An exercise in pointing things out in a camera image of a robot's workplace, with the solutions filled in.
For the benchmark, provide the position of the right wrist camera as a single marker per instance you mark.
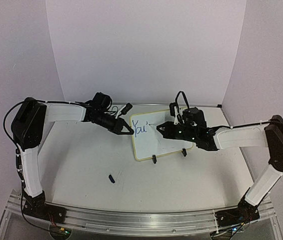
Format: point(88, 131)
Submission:
point(175, 112)

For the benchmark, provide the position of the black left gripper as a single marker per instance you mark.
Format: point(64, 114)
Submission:
point(117, 127)

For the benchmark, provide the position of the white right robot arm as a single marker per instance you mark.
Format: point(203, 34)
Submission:
point(190, 125)

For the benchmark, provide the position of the blue marker cap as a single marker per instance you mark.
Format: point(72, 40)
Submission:
point(111, 179)

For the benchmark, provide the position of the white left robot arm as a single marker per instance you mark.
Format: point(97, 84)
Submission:
point(28, 127)

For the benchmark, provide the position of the black left board stand foot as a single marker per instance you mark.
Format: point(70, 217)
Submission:
point(154, 158)

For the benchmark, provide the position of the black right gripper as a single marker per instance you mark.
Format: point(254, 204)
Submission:
point(170, 130)

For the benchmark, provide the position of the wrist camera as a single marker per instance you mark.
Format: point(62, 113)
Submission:
point(175, 112)
point(118, 111)

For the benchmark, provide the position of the white whiteboard yellow rim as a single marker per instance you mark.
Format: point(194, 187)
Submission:
point(148, 141)

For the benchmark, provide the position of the white marker pen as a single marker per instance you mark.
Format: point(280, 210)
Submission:
point(154, 126)

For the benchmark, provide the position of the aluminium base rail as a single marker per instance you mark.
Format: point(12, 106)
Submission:
point(161, 224)

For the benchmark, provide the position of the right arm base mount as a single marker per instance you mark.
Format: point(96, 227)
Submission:
point(243, 213)

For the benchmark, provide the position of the black board stand foot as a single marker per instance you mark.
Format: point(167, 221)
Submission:
point(184, 152)
point(154, 158)

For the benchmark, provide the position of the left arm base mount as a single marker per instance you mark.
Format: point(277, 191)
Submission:
point(38, 208)

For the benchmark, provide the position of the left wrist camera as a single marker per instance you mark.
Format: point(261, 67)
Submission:
point(118, 111)

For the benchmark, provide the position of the black right board stand foot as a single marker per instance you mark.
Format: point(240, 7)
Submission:
point(184, 152)

